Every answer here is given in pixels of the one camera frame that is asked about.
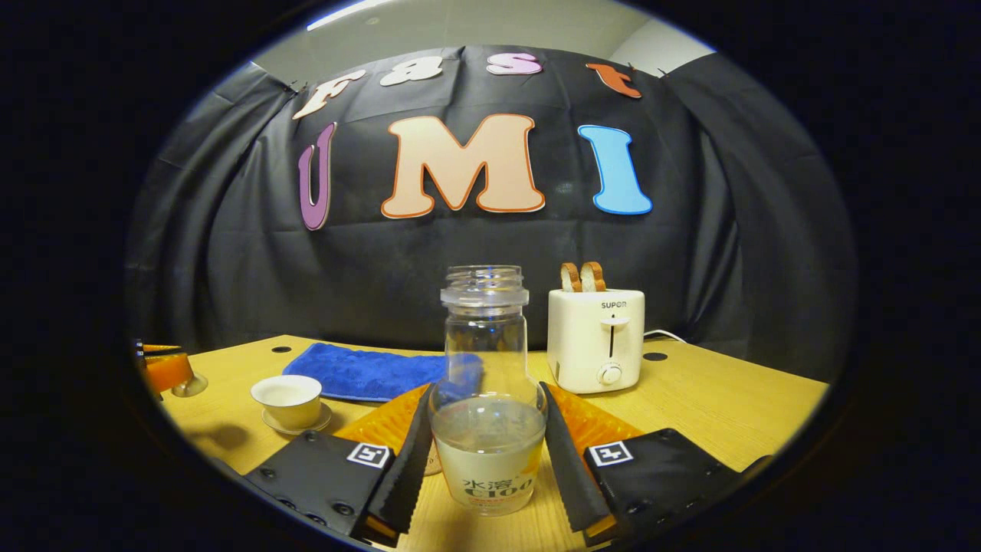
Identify white toaster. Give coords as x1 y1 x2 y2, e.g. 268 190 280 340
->
547 288 646 395

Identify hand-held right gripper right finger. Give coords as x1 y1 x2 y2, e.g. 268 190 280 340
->
539 381 771 547

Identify cream teacup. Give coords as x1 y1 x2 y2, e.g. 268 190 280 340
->
251 375 323 430

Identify black backdrop cloth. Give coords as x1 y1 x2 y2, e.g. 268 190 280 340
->
125 44 858 384

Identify blue towel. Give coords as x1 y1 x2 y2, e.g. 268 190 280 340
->
282 342 484 403

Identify clear water bottle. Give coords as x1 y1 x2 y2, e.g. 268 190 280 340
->
428 265 549 517

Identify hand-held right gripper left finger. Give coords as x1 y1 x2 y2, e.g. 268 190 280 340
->
244 383 436 547

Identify cream saucer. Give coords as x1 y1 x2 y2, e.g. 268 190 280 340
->
261 402 333 436

